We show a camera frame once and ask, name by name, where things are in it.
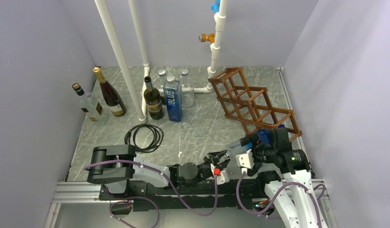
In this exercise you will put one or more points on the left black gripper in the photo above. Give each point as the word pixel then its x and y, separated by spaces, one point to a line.
pixel 219 154

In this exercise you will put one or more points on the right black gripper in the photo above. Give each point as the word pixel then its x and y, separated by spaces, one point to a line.
pixel 245 140

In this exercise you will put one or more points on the clear glass bottle silver cap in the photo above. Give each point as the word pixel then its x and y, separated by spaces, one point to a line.
pixel 187 88

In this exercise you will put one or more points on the blue label clear bottle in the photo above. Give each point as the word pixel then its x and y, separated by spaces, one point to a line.
pixel 173 97

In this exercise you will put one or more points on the dark green wine bottle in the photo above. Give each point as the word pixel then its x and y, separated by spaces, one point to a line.
pixel 153 100

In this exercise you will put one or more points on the clear glass bottle white cap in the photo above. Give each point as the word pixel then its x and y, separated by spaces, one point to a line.
pixel 162 76

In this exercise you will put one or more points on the dark red wine bottle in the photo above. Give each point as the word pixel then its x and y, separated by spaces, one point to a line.
pixel 110 95

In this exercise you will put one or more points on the small clear bottle black cap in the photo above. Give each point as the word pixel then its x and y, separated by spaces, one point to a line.
pixel 90 105

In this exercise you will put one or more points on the clear square bottle black cap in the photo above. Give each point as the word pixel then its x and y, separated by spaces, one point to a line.
pixel 268 136

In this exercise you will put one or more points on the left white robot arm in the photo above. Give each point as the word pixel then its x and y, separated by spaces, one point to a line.
pixel 113 166

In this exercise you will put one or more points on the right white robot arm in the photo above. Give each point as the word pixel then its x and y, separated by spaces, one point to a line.
pixel 283 175

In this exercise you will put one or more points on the brown wooden wine rack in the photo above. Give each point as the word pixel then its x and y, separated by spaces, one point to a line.
pixel 251 105

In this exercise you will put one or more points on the orange pipe valve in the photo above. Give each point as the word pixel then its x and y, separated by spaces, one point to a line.
pixel 206 37

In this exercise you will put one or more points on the blue pipe valve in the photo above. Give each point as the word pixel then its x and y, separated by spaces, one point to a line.
pixel 215 7

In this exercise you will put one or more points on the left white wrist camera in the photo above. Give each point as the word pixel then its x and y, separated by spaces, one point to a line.
pixel 221 176

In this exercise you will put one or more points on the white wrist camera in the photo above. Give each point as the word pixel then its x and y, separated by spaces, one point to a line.
pixel 221 176
pixel 245 161

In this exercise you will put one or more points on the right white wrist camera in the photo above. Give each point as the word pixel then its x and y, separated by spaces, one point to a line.
pixel 245 161

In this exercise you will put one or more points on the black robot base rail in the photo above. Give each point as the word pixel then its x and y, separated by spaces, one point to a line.
pixel 202 196

